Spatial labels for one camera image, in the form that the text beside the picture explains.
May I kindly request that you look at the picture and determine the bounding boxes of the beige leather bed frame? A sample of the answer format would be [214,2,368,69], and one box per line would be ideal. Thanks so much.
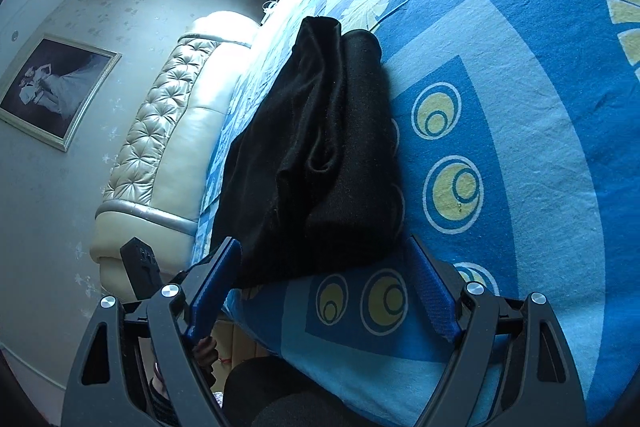
[215,319,273,360]

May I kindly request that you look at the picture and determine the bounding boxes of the person's leg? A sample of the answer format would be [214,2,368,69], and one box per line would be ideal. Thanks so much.
[222,357,416,427]

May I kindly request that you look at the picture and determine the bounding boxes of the person's left forearm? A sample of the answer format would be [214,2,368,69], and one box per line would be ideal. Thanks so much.
[150,387,178,427]

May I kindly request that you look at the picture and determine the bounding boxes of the blue patterned bed sheet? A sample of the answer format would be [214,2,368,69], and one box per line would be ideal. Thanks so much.
[190,0,640,427]

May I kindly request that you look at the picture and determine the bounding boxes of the black pants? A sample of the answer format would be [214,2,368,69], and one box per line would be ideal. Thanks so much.
[210,14,406,290]

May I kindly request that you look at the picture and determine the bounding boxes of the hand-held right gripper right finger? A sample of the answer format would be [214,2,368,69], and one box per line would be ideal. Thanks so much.
[407,234,588,427]

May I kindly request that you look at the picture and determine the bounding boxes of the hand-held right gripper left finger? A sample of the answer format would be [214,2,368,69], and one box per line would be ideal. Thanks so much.
[62,236,243,427]

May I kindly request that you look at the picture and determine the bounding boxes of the framed wall picture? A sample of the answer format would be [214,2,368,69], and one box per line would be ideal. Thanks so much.
[0,33,123,152]

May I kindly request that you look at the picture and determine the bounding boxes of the beige tufted leather headboard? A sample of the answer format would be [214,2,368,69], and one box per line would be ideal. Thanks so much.
[90,12,261,303]

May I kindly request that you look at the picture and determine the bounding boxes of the person's left hand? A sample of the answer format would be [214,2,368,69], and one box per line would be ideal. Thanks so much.
[194,338,219,368]

